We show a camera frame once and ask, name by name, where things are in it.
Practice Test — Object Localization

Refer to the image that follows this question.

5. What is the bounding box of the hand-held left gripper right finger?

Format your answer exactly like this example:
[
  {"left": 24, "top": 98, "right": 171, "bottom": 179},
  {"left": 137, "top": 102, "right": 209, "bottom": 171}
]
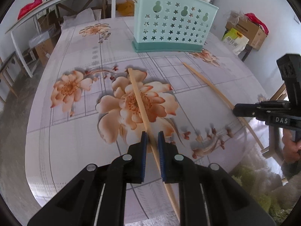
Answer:
[{"left": 157, "top": 131, "right": 275, "bottom": 226}]

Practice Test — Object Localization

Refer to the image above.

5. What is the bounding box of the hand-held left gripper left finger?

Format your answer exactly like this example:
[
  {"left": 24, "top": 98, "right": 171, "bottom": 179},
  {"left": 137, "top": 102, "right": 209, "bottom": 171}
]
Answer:
[{"left": 28, "top": 131, "right": 149, "bottom": 226}]

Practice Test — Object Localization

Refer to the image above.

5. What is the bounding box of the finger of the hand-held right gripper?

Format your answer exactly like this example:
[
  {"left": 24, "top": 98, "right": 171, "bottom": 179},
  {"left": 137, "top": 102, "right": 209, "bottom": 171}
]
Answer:
[
  {"left": 233, "top": 109, "right": 269, "bottom": 118},
  {"left": 235, "top": 102, "right": 267, "bottom": 111}
]

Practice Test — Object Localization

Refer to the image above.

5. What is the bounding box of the long wooden chopstick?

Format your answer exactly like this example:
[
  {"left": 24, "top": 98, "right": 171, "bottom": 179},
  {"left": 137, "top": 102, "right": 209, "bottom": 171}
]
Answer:
[
  {"left": 127, "top": 67, "right": 181, "bottom": 222},
  {"left": 182, "top": 62, "right": 265, "bottom": 150}
]

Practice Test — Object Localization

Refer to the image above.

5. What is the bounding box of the teal plastic utensil holder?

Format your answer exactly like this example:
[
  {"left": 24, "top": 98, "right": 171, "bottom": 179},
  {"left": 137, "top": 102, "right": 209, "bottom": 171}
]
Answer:
[{"left": 131, "top": 0, "right": 219, "bottom": 53}]

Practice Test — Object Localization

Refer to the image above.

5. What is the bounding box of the person's right hand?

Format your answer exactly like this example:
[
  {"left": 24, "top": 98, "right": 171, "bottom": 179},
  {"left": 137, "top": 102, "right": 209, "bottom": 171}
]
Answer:
[{"left": 282, "top": 129, "right": 301, "bottom": 164}]

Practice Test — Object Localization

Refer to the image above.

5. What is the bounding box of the wooden chair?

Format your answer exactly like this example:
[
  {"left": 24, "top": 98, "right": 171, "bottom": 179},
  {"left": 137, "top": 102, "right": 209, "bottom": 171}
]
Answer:
[
  {"left": 0, "top": 50, "right": 27, "bottom": 104},
  {"left": 261, "top": 82, "right": 289, "bottom": 159}
]

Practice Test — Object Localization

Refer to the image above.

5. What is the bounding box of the dark wooden stool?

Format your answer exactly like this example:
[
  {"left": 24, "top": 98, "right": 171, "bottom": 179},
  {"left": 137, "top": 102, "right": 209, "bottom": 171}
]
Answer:
[{"left": 241, "top": 44, "right": 254, "bottom": 63}]

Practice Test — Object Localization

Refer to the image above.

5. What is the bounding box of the white rice sack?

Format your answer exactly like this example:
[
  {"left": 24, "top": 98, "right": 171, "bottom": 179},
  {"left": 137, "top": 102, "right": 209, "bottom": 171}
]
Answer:
[{"left": 222, "top": 27, "right": 250, "bottom": 56}]

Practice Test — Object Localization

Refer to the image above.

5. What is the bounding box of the large cardboard box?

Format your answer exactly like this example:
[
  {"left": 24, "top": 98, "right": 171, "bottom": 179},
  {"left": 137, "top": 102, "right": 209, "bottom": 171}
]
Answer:
[{"left": 225, "top": 16, "right": 268, "bottom": 51}]

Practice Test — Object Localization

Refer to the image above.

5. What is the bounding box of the shaggy rug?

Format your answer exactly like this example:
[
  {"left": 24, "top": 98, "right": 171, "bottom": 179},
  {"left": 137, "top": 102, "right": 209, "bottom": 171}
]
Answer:
[{"left": 231, "top": 145, "right": 297, "bottom": 217}]

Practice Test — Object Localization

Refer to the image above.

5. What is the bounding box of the floral tablecloth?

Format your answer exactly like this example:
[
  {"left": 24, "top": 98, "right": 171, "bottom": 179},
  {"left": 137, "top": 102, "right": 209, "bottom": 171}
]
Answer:
[{"left": 25, "top": 16, "right": 271, "bottom": 224}]

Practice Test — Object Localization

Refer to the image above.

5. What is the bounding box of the red plastic bag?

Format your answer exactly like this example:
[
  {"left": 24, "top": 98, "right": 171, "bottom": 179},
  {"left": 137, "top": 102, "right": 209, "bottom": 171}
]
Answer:
[
  {"left": 18, "top": 0, "right": 43, "bottom": 21},
  {"left": 244, "top": 13, "right": 269, "bottom": 35}
]

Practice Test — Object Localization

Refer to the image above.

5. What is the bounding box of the clear plastic bag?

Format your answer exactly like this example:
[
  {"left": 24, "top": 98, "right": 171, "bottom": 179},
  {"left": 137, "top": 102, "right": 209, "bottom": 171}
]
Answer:
[{"left": 227, "top": 10, "right": 245, "bottom": 23}]

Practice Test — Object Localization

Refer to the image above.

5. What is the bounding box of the yellow plastic bag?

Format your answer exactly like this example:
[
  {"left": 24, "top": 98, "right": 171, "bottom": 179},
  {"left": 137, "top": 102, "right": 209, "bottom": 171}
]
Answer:
[{"left": 117, "top": 0, "right": 136, "bottom": 17}]

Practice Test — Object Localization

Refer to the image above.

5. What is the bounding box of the open cardboard box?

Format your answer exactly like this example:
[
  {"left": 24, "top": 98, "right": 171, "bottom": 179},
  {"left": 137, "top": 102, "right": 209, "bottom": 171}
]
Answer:
[{"left": 37, "top": 16, "right": 58, "bottom": 33}]

